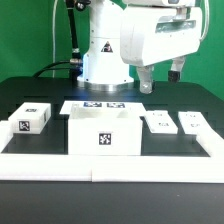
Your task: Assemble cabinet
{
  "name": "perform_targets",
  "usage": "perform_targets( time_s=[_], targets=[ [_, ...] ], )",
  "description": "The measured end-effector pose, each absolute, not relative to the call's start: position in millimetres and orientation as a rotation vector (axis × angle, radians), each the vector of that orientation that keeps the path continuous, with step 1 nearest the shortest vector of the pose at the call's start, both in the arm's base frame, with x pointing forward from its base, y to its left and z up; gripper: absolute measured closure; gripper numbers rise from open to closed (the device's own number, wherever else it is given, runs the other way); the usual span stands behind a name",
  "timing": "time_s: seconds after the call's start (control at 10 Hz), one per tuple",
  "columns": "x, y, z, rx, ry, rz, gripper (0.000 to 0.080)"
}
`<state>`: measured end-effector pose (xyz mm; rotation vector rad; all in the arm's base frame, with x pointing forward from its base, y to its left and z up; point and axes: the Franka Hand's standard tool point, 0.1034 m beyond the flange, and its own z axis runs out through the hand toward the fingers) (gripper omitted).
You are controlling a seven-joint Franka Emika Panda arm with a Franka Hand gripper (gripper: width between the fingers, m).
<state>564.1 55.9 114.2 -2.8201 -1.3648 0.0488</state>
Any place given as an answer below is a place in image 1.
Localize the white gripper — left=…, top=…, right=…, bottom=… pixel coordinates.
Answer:
left=120, top=6, right=202, bottom=94

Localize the white cabinet door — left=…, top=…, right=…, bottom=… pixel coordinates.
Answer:
left=178, top=111, right=210, bottom=135
left=144, top=110, right=178, bottom=134

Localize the white cabinet body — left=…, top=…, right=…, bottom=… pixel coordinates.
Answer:
left=68, top=105, right=143, bottom=156

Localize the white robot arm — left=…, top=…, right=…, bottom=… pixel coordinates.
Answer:
left=78, top=0, right=209, bottom=94

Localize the white sheet with markers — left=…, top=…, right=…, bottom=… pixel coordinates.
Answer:
left=60, top=100, right=146, bottom=116

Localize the white U-shaped fence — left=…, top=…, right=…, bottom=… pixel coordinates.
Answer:
left=0, top=121, right=224, bottom=183

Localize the small white tagged box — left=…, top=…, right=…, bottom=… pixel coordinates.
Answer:
left=8, top=102, right=51, bottom=134

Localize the black corrugated cable hose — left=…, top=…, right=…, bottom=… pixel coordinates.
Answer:
left=32, top=0, right=92, bottom=79

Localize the white thin cable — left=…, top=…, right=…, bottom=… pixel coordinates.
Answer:
left=51, top=0, right=59, bottom=79

